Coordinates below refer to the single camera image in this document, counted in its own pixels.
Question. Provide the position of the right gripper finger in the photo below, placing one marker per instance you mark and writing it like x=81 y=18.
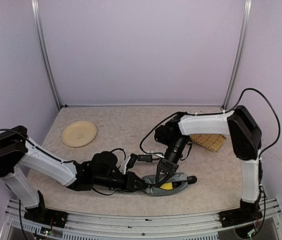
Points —
x=166 y=177
x=158 y=177

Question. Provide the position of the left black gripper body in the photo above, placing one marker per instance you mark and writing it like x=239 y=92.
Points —
x=131 y=175

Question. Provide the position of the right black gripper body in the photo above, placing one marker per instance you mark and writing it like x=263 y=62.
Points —
x=173 y=166

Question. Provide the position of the grey zip pouch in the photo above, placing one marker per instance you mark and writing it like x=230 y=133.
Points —
x=177 y=183

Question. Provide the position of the yellow sponge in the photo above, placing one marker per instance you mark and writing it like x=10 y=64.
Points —
x=167 y=186

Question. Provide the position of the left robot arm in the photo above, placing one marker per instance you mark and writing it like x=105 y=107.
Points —
x=18 y=149

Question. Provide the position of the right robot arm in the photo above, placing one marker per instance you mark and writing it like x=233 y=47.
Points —
x=211 y=130

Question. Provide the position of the woven bamboo tray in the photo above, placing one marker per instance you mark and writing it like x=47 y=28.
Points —
x=212 y=142

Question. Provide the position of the beige round plate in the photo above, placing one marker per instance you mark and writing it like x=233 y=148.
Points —
x=79 y=134

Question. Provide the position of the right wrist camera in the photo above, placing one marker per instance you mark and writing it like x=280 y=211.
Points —
x=149 y=158

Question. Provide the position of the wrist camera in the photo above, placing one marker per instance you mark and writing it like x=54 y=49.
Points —
x=149 y=158
x=128 y=163

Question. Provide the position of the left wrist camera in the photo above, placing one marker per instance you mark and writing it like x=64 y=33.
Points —
x=128 y=163

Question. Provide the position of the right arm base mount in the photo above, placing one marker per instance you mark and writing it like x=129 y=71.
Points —
x=247 y=212

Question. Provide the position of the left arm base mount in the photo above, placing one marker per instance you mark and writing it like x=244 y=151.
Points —
x=46 y=216

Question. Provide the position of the aluminium front rail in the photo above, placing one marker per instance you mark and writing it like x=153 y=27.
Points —
x=88 y=226

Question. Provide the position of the right aluminium frame post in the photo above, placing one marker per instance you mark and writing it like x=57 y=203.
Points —
x=239 y=52

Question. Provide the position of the aluminium frame post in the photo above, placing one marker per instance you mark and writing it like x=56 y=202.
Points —
x=44 y=53
x=239 y=52

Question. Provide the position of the left aluminium frame post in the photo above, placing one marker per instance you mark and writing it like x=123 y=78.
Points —
x=44 y=53

